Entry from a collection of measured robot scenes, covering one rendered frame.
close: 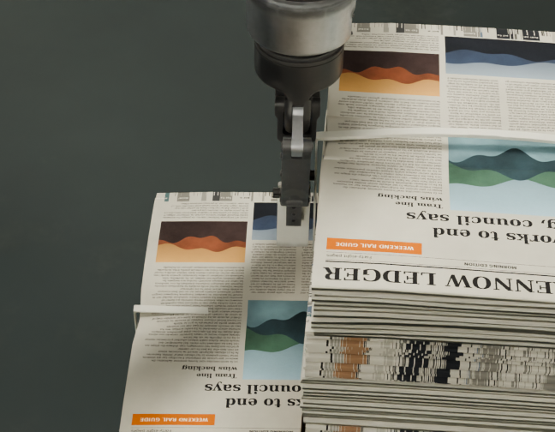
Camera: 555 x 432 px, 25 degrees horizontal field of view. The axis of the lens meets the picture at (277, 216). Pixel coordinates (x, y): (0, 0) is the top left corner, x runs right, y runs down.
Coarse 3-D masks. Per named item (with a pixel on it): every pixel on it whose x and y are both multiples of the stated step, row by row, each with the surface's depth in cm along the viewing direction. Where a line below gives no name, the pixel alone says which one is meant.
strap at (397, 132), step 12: (324, 132) 109; (336, 132) 109; (348, 132) 109; (360, 132) 109; (372, 132) 108; (384, 132) 108; (396, 132) 108; (408, 132) 108; (420, 132) 108; (432, 132) 108; (444, 132) 107; (456, 132) 107; (468, 132) 107; (480, 132) 107; (492, 132) 107; (504, 132) 107; (516, 132) 107; (528, 132) 107
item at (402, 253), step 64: (320, 192) 103; (384, 192) 103; (448, 192) 103; (512, 192) 104; (320, 256) 97; (384, 256) 97; (448, 256) 97; (512, 256) 97; (320, 320) 97; (384, 320) 97; (448, 320) 96; (512, 320) 96; (320, 384) 104; (384, 384) 103; (448, 384) 102; (512, 384) 101
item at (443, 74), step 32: (384, 32) 121; (416, 32) 121; (448, 32) 121; (480, 32) 121; (512, 32) 121; (544, 32) 121; (352, 64) 117; (384, 64) 117; (416, 64) 117; (448, 64) 117; (480, 64) 117; (512, 64) 117; (544, 64) 117; (352, 96) 113; (384, 96) 113; (416, 96) 113; (448, 96) 113; (480, 96) 113; (512, 96) 113; (544, 96) 113
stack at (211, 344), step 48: (192, 192) 139; (240, 192) 139; (192, 240) 133; (240, 240) 133; (144, 288) 128; (192, 288) 128; (240, 288) 128; (288, 288) 128; (144, 336) 123; (192, 336) 123; (240, 336) 123; (288, 336) 123; (144, 384) 118; (192, 384) 118; (240, 384) 118; (288, 384) 118
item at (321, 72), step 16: (256, 48) 103; (256, 64) 104; (272, 64) 102; (288, 64) 101; (304, 64) 101; (320, 64) 101; (336, 64) 103; (272, 80) 103; (288, 80) 102; (304, 80) 102; (320, 80) 103; (336, 80) 104; (288, 96) 103; (304, 96) 103; (288, 112) 104; (304, 112) 104; (288, 128) 106; (304, 128) 106
